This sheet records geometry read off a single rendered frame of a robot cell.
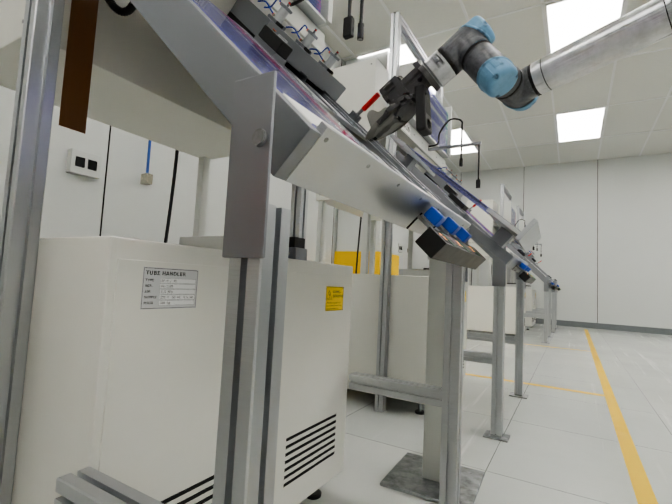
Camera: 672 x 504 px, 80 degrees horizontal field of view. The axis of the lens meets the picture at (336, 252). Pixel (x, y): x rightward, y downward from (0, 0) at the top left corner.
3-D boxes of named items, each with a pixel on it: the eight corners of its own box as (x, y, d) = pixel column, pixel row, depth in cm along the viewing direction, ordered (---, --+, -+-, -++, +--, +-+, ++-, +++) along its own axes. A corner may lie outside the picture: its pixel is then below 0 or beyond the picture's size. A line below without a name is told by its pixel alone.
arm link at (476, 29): (493, 24, 86) (472, 6, 90) (450, 63, 90) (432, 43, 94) (502, 48, 92) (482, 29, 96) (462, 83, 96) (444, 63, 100)
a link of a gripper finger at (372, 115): (357, 126, 106) (385, 102, 103) (368, 142, 104) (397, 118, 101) (352, 121, 103) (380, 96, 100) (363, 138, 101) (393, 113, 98)
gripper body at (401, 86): (388, 104, 107) (425, 70, 102) (405, 126, 104) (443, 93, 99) (376, 91, 100) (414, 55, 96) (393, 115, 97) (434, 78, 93)
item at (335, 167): (449, 246, 99) (471, 224, 97) (285, 181, 42) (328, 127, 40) (446, 242, 100) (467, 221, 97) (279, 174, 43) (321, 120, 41)
